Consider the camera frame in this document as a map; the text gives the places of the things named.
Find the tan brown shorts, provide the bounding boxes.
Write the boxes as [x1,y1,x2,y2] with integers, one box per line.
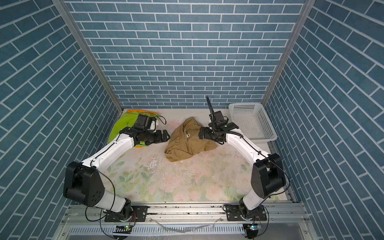
[164,117,218,162]

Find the neon green shorts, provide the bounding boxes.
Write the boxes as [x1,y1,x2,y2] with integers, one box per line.
[108,113,144,147]

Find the orange shorts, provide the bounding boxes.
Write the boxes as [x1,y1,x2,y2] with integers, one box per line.
[125,110,158,132]

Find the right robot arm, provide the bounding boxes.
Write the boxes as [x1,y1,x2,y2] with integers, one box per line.
[199,127,287,216]

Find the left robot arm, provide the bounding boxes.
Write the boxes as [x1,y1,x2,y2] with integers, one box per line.
[63,127,171,219]

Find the white plastic laundry basket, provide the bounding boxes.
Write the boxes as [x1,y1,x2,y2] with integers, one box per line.
[229,103,278,143]

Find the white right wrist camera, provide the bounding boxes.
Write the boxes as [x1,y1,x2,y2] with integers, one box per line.
[209,111,239,132]

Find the black corrugated cable right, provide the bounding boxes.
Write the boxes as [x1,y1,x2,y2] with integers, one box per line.
[205,95,216,121]

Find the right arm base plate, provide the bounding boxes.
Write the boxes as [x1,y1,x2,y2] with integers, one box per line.
[222,204,267,222]

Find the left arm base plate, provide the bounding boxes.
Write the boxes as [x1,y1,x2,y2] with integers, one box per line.
[105,206,149,223]

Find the aluminium front rail frame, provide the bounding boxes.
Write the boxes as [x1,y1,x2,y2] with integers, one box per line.
[53,202,317,240]

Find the aluminium corner post left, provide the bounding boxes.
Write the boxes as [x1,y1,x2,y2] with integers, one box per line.
[52,0,124,114]

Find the aluminium corner post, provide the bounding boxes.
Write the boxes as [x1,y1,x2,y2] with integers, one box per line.
[261,0,316,107]
[52,0,124,114]

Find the aluminium corner post right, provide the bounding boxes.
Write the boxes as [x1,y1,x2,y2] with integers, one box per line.
[261,0,316,107]

